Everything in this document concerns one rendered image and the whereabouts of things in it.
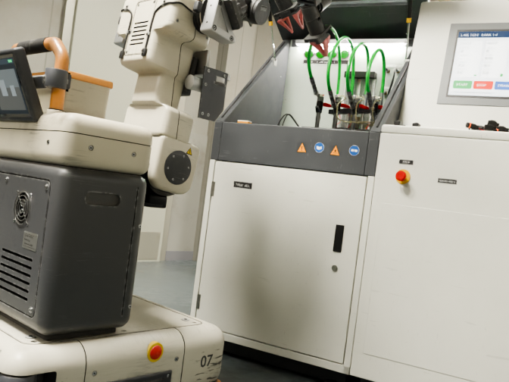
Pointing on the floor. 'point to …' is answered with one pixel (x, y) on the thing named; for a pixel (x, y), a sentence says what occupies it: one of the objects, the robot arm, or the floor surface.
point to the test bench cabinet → (245, 349)
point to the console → (438, 230)
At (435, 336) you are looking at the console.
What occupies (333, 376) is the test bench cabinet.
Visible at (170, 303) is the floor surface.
